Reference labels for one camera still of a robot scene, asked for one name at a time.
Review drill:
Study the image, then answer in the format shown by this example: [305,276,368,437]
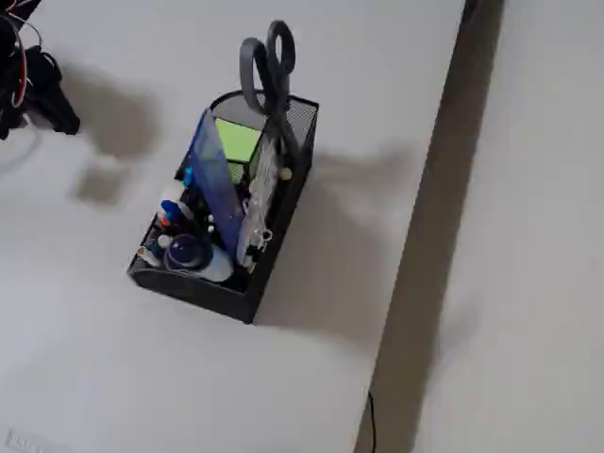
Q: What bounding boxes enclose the grey handled scissors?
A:
[239,19,301,181]

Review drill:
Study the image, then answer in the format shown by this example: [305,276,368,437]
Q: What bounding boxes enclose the white blue glue bottle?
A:
[159,185,186,227]

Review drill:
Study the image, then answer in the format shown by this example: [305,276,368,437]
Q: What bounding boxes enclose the green sticky note pad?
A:
[214,117,262,162]

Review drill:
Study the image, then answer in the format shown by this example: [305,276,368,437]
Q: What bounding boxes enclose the clear plastic bag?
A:
[235,117,280,266]

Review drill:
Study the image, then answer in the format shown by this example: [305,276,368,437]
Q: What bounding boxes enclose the black mesh desk organizer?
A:
[126,92,321,326]

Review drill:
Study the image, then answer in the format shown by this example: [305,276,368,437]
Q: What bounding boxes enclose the thin black cable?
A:
[366,391,378,453]

